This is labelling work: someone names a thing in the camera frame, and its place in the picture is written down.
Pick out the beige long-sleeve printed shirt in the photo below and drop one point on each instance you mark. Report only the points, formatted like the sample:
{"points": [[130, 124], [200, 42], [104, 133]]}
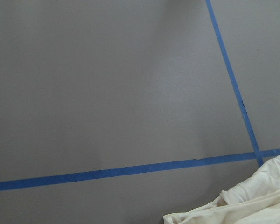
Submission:
{"points": [[253, 201]]}

